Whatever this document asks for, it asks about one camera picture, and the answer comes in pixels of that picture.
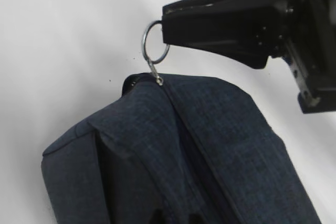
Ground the silver zipper pull ring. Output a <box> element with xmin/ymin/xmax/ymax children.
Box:
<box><xmin>141</xmin><ymin>20</ymin><xmax>170</xmax><ymax>86</ymax></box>

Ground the dark blue fabric lunch bag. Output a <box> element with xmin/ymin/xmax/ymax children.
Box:
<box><xmin>41</xmin><ymin>73</ymin><xmax>320</xmax><ymax>223</ymax></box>

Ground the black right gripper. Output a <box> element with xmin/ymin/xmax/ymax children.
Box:
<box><xmin>270</xmin><ymin>0</ymin><xmax>335</xmax><ymax>114</ymax></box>

